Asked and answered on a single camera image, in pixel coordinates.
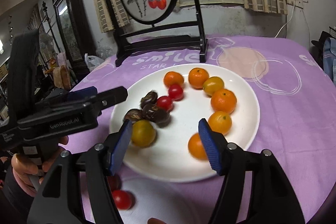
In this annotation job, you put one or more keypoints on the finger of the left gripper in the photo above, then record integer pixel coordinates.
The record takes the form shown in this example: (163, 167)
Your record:
(112, 97)
(81, 94)

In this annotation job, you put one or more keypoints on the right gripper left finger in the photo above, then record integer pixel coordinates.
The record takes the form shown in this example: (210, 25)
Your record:
(58, 199)

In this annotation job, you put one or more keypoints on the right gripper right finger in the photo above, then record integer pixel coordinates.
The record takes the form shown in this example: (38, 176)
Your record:
(272, 198)

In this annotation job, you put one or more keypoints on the dark red plum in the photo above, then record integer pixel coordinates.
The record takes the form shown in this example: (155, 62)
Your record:
(114, 182)

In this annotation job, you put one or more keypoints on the dark passion fruit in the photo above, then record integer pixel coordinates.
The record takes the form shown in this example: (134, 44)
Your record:
(151, 97)
(133, 115)
(153, 113)

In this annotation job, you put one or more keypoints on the dark passion fruit back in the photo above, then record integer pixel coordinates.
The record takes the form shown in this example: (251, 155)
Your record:
(151, 97)

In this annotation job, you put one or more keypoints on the yellow orange citrus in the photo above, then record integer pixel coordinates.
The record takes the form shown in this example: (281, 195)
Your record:
(143, 134)

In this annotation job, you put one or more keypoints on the red cherry tomato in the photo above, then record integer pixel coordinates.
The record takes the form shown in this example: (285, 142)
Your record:
(165, 102)
(175, 92)

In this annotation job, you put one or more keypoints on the orange mandarin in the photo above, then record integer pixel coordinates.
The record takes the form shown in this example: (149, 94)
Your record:
(224, 100)
(220, 122)
(173, 78)

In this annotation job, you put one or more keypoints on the large orange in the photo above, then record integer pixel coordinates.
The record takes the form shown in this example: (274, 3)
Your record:
(197, 77)
(196, 148)

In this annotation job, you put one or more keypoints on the yellow-orange citrus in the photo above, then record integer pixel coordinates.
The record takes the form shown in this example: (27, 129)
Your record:
(212, 84)

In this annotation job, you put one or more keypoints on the person's left hand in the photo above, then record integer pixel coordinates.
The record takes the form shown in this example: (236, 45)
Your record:
(23, 167)

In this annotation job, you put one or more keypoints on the person's right hand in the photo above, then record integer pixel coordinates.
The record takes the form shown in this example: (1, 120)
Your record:
(155, 221)

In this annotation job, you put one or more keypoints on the white plastic bag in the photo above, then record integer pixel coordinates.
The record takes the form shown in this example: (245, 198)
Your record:
(92, 62)

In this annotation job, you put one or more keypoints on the standing electric fan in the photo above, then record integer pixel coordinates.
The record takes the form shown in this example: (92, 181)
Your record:
(47, 50)

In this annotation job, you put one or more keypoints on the white oval plate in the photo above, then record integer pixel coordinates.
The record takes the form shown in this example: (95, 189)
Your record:
(168, 159)

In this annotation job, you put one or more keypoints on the dark wooden framed panel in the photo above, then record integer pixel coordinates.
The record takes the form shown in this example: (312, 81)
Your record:
(75, 34)

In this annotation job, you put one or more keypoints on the purple tablecloth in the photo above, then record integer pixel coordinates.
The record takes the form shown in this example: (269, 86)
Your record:
(297, 103)

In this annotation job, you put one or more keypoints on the black framed persimmon screen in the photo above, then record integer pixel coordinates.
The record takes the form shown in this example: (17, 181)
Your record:
(132, 18)

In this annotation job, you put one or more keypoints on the blue clothes pile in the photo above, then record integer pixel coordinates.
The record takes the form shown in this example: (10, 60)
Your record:
(329, 58)

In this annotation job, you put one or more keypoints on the wall power socket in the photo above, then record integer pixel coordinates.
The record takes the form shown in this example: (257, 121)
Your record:
(295, 3)

